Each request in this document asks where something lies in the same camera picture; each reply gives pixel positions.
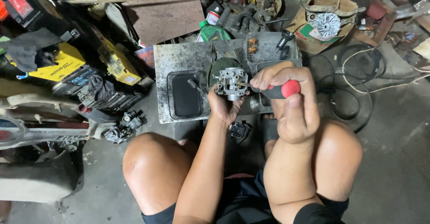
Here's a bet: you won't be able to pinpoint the person's left hand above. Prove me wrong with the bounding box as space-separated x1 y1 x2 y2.
207 84 251 126

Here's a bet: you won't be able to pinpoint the black sandal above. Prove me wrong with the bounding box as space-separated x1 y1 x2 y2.
262 114 280 144

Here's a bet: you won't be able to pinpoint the white motorcycle fairing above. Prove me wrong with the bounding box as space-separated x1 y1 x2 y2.
0 116 103 151

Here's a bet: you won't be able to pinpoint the black cloth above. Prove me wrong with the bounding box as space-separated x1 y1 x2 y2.
0 27 63 73

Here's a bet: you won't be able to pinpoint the black tray with dark liquid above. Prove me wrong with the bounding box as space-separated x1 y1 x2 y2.
167 70 205 120

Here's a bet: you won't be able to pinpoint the dirty grey carburetor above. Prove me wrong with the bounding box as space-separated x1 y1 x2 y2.
103 125 134 145
120 110 144 130

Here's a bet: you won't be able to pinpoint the black cable coil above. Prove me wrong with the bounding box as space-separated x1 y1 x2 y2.
315 44 387 133

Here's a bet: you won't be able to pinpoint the black battery with blue label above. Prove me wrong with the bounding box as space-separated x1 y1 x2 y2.
52 65 102 96

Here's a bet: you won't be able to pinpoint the grey plastic parts tray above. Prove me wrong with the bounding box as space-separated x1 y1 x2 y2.
245 31 302 71

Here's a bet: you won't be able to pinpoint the white red spray can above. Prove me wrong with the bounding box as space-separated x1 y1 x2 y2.
205 2 224 26

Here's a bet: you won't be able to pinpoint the dark green cloth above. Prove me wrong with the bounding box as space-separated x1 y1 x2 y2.
207 57 242 87

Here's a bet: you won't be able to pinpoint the small wire brush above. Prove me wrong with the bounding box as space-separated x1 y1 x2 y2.
234 47 248 63

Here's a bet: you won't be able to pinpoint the person's left leg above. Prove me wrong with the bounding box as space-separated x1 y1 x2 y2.
122 132 199 218

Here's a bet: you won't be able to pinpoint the upright yellow battery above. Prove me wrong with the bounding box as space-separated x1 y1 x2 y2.
98 39 142 86

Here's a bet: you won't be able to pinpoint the grey motorcycle seat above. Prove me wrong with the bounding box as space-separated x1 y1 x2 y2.
0 149 80 204

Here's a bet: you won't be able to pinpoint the white cable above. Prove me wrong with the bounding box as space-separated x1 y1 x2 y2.
341 46 430 94

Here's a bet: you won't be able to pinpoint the brown rusty board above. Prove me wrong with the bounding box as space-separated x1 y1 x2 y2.
122 0 206 47

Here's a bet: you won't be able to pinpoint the grey stained metal work board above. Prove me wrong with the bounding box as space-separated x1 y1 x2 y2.
153 32 303 124

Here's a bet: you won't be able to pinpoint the green oil bottle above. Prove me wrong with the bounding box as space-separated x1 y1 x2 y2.
196 20 232 43

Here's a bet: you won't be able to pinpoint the heap of wood scraps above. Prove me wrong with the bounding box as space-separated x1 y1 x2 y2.
349 0 430 48

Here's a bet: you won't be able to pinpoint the black carburetor diaphragm piston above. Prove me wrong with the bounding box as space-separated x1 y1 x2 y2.
274 29 296 54

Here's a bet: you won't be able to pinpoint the brown cardboard box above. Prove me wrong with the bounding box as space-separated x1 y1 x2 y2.
285 0 367 55

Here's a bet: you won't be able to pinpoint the black shorts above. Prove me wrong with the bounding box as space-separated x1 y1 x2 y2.
141 170 350 224

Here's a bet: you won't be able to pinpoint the person's right hand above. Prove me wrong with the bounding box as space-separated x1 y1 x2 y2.
250 61 322 145

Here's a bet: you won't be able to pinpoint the heap of engine parts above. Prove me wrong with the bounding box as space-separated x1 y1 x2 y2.
215 0 290 39

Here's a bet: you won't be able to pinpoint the red black handled screwdriver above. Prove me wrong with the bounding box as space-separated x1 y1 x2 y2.
236 80 301 100

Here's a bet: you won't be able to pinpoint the person's leg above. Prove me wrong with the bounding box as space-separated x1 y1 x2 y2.
122 132 199 218
263 116 363 219

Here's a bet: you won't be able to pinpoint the black battery with red top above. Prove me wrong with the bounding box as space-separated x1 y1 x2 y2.
0 0 65 37

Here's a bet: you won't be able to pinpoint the silver carburetor body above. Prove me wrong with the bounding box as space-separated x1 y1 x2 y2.
215 67 250 101

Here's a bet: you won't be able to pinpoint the flat yellow battery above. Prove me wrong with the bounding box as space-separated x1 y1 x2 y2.
9 42 86 82

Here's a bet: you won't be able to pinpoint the black carburetor part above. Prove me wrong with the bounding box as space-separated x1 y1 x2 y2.
229 121 251 143

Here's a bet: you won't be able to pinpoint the person's right leg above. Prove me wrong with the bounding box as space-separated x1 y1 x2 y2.
263 116 363 219

